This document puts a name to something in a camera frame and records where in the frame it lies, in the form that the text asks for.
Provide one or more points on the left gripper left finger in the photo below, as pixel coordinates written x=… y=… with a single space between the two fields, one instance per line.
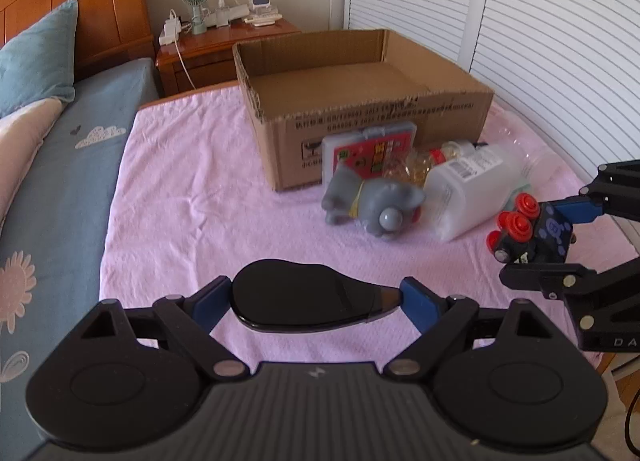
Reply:
x=187 y=322

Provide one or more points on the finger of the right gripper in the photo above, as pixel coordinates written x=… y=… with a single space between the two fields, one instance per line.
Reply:
x=551 y=280
x=579 y=209

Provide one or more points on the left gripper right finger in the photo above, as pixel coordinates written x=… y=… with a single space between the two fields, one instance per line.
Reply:
x=444 y=324

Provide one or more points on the black toy train car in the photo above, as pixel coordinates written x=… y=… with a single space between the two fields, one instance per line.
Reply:
x=531 y=232

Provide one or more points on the black oval brush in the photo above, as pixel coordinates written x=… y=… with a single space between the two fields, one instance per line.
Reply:
x=277 y=296

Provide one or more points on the white cotton swab box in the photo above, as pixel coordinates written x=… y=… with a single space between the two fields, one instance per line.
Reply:
x=464 y=192

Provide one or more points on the grey plush toy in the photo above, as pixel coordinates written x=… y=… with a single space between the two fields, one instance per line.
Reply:
x=384 y=206

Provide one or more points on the clear plastic jar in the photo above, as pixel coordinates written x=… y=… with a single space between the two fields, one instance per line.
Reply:
x=537 y=162

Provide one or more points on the pink cloth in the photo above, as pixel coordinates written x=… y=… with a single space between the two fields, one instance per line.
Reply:
x=192 y=203

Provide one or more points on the blue bed sheet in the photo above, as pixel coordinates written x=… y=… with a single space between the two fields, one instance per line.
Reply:
x=52 y=240

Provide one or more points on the clear bottle red cap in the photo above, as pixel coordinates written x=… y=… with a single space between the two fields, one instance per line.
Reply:
x=416 y=165

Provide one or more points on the red card box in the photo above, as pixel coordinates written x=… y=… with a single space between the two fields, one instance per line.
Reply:
x=366 y=151

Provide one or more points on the white louvered door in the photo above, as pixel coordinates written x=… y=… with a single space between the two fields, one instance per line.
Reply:
x=568 y=68

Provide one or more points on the pink pillow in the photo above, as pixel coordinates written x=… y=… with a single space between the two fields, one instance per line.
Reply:
x=22 y=135

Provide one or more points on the cardboard box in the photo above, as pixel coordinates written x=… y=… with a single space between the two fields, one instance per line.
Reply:
x=303 y=87

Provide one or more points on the wooden nightstand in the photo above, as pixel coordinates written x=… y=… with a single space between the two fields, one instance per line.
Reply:
x=198 y=61

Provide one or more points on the white power strip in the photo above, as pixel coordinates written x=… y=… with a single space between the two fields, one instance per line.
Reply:
x=171 y=29

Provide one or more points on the blue pillow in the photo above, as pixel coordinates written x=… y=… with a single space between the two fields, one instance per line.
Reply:
x=39 y=63

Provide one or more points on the white box on nightstand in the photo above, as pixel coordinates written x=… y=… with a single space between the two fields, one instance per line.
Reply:
x=224 y=16

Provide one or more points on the white remote control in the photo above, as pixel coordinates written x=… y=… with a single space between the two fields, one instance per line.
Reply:
x=261 y=20

